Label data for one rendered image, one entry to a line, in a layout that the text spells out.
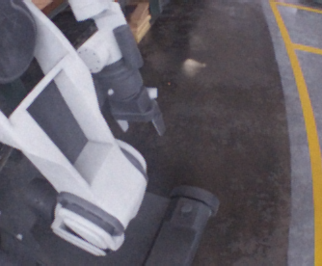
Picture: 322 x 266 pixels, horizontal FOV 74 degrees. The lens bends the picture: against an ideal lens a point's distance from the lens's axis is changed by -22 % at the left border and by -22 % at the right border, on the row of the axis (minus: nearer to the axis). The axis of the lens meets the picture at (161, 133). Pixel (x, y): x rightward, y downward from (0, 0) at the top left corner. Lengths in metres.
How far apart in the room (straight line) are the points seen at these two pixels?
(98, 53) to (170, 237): 0.64
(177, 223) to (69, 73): 0.66
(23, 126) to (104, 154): 0.16
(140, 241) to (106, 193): 0.52
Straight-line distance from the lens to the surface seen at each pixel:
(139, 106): 0.58
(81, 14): 0.49
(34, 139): 0.32
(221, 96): 1.58
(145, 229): 0.94
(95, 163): 0.42
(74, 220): 0.46
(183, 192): 0.96
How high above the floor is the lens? 1.05
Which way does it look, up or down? 49 degrees down
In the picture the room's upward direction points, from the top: 8 degrees counter-clockwise
